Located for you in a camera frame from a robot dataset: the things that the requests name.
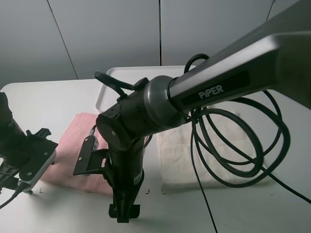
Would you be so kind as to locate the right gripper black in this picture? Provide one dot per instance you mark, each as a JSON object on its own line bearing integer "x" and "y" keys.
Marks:
{"x": 125, "y": 176}

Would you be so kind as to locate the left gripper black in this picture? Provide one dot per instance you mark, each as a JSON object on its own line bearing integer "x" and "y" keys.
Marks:
{"x": 18, "y": 150}

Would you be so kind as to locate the pink towel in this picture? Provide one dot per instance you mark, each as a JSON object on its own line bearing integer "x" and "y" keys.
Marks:
{"x": 67, "y": 151}

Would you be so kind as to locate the cream white towel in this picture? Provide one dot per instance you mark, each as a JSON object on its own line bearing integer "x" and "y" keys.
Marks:
{"x": 177, "y": 172}

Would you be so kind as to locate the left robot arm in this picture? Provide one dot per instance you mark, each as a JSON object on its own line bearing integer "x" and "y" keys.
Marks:
{"x": 7, "y": 122}

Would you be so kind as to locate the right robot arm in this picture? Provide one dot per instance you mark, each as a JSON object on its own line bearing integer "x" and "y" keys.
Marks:
{"x": 276, "y": 55}

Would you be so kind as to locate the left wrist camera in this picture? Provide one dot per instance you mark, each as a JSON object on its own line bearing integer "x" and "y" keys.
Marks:
{"x": 31, "y": 174}

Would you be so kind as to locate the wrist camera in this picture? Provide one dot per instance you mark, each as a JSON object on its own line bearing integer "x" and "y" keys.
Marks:
{"x": 31, "y": 174}
{"x": 90, "y": 159}

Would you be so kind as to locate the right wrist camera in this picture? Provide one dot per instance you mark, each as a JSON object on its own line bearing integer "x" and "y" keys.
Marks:
{"x": 90, "y": 159}

